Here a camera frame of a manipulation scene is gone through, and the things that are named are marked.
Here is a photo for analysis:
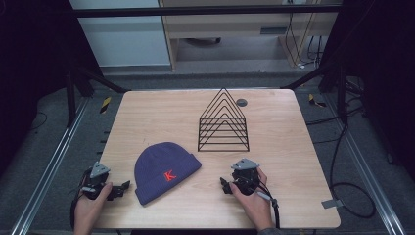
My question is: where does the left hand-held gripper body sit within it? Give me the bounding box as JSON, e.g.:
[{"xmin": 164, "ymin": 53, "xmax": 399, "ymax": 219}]
[{"xmin": 80, "ymin": 161, "xmax": 114, "ymax": 201}]

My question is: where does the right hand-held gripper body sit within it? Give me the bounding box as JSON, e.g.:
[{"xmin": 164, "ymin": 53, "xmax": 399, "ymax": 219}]
[{"xmin": 230, "ymin": 158, "xmax": 262, "ymax": 197}]

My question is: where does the person's right hand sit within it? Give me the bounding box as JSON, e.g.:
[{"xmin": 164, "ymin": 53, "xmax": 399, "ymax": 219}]
[{"xmin": 228, "ymin": 167, "xmax": 276, "ymax": 231}]

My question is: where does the person's left hand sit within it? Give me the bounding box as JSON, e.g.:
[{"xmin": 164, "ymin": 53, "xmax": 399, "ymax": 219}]
[{"xmin": 73, "ymin": 182, "xmax": 114, "ymax": 232}]

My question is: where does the purple knit beanie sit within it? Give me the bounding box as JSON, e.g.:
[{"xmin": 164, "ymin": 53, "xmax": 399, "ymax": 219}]
[{"xmin": 133, "ymin": 141, "xmax": 203, "ymax": 207}]

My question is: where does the yellow black floor tape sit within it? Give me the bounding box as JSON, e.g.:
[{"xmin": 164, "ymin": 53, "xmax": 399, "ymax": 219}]
[
  {"xmin": 99, "ymin": 96, "xmax": 113, "ymax": 115},
  {"xmin": 307, "ymin": 93, "xmax": 328, "ymax": 109}
]

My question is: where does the grey tape piece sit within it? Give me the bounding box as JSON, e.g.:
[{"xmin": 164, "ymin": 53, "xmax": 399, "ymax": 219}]
[{"xmin": 320, "ymin": 198, "xmax": 345, "ymax": 211}]

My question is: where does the black metal stand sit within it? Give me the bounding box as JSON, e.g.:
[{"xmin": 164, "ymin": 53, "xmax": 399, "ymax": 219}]
[
  {"xmin": 281, "ymin": 63, "xmax": 349, "ymax": 125},
  {"xmin": 64, "ymin": 64, "xmax": 129, "ymax": 129}
]

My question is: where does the white cabinet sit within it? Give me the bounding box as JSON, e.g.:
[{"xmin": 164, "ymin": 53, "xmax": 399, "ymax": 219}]
[{"xmin": 69, "ymin": 0, "xmax": 172, "ymax": 69}]

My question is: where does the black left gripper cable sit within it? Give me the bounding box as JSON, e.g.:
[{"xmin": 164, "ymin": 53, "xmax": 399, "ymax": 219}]
[{"xmin": 69, "ymin": 167, "xmax": 93, "ymax": 230}]

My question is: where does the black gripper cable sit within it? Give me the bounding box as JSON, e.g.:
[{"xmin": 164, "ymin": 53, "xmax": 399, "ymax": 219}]
[
  {"xmin": 254, "ymin": 167, "xmax": 282, "ymax": 229},
  {"xmin": 69, "ymin": 167, "xmax": 93, "ymax": 230}
]

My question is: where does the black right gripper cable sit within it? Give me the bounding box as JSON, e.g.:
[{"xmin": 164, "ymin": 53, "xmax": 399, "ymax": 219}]
[{"xmin": 254, "ymin": 167, "xmax": 282, "ymax": 229}]

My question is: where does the aluminium floor rail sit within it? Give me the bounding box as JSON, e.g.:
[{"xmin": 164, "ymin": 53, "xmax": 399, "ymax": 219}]
[
  {"xmin": 10, "ymin": 97, "xmax": 91, "ymax": 235},
  {"xmin": 325, "ymin": 93, "xmax": 407, "ymax": 235}
]

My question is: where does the black wire rack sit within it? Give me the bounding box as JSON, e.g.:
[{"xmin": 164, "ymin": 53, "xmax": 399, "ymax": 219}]
[{"xmin": 197, "ymin": 86, "xmax": 251, "ymax": 153}]

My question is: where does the black floor cable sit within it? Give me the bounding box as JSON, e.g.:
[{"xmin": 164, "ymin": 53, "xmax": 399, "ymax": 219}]
[{"xmin": 305, "ymin": 104, "xmax": 377, "ymax": 220}]

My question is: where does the black horizontal frame bar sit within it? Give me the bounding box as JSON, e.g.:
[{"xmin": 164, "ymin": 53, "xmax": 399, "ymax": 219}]
[{"xmin": 69, "ymin": 3, "xmax": 345, "ymax": 19}]

